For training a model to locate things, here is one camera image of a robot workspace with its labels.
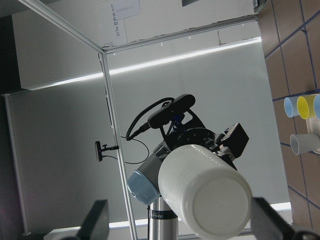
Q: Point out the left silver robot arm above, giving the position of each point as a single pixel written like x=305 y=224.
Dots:
x=143 y=183

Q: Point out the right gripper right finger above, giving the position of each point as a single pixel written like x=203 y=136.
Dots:
x=267 y=224

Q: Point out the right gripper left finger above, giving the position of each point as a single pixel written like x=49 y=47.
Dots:
x=94 y=227

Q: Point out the light blue cup far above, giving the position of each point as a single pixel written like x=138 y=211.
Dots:
x=316 y=105

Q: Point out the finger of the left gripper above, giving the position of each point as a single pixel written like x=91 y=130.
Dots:
x=235 y=139

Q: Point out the black webcam on frame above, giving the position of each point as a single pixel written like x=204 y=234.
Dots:
x=99 y=149

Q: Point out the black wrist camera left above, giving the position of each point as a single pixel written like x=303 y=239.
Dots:
x=178 y=106

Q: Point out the light blue cup near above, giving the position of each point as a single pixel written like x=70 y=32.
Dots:
x=290 y=106

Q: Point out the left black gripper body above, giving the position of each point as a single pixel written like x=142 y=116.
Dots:
x=194 y=132

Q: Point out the cream white plastic cup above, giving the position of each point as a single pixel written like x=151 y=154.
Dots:
x=208 y=195

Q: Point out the cream plastic tray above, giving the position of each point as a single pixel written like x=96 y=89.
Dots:
x=313 y=127

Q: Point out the grey plastic cup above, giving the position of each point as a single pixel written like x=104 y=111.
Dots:
x=303 y=143

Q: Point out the yellow plastic cup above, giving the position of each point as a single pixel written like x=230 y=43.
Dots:
x=305 y=106

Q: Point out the light blue cup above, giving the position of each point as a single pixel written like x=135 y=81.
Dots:
x=290 y=106
x=316 y=105

